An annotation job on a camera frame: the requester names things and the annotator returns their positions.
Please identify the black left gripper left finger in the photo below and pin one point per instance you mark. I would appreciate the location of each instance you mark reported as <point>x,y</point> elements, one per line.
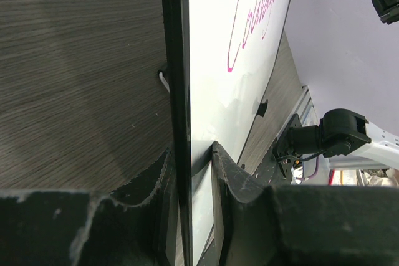
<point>135,224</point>

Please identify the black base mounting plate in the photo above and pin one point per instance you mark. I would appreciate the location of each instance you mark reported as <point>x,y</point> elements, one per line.
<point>269,171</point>

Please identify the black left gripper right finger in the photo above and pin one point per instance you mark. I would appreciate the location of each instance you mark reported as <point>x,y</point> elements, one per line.
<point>256,224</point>

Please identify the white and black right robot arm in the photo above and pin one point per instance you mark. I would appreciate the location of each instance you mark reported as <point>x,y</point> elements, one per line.
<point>341,131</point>

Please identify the white whiteboard with black frame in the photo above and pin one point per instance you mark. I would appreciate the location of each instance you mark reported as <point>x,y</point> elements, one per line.
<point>220,57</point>

